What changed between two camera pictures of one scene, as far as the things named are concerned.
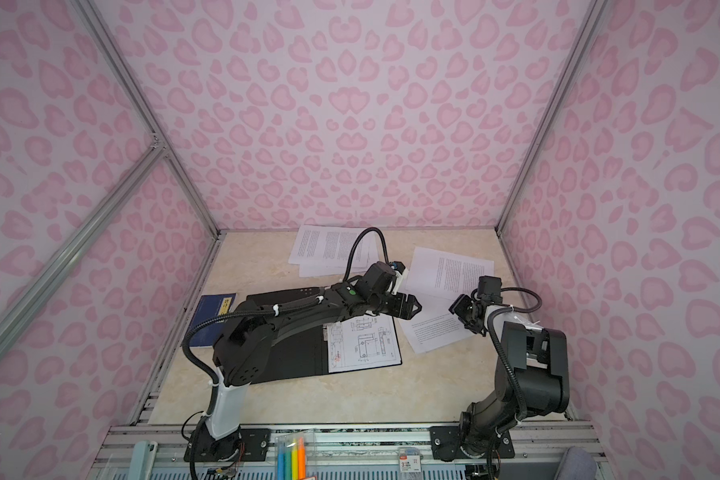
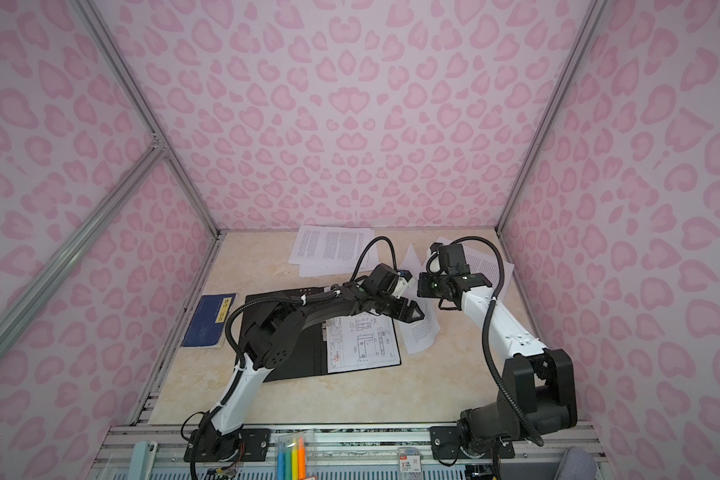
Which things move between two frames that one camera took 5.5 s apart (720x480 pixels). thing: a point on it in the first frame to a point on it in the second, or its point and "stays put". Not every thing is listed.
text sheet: [325, 251] stays put
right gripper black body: [466, 311] to [434, 286]
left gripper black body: [389, 303] stays put
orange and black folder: [303, 354] stays put
